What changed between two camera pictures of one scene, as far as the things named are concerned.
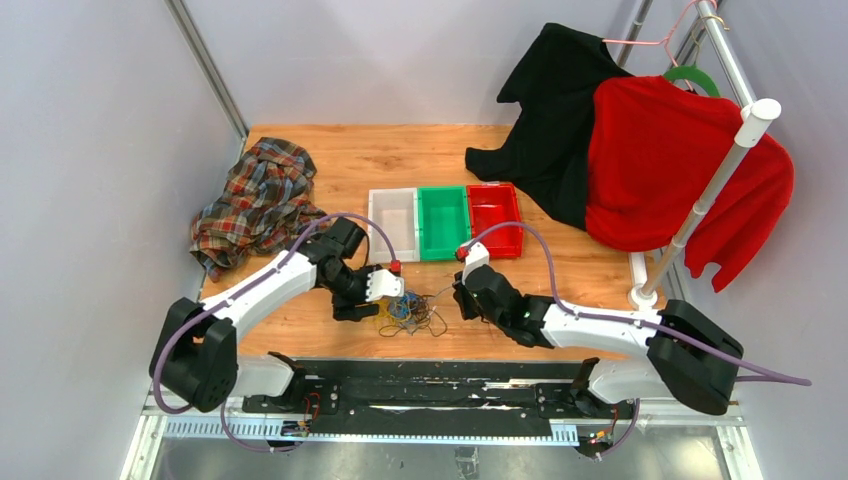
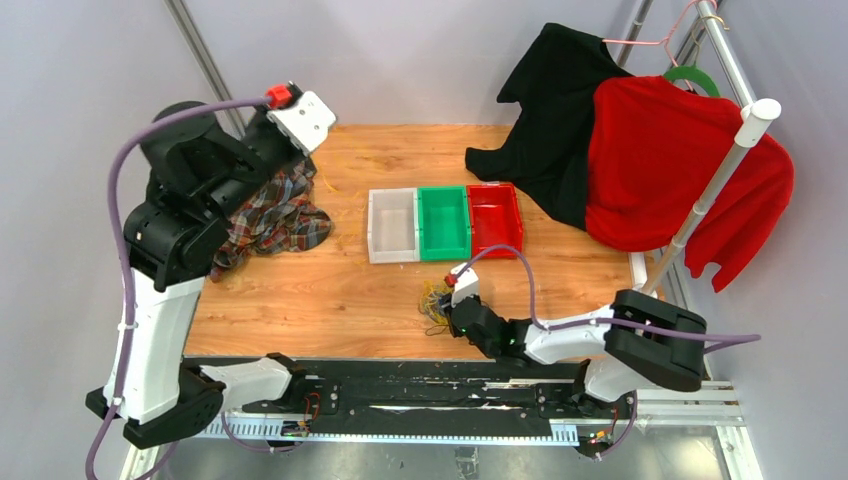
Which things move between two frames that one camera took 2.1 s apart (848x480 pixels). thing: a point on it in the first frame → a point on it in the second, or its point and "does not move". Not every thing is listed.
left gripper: [351, 310] → [262, 118]
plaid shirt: [266, 207] does not move
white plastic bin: [397, 209] does not move
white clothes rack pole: [758, 117] does not move
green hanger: [693, 73] does not move
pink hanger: [664, 40] does not move
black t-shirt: [547, 154] does not move
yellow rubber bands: [391, 313] → [338, 223]
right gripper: [462, 295] → [455, 330]
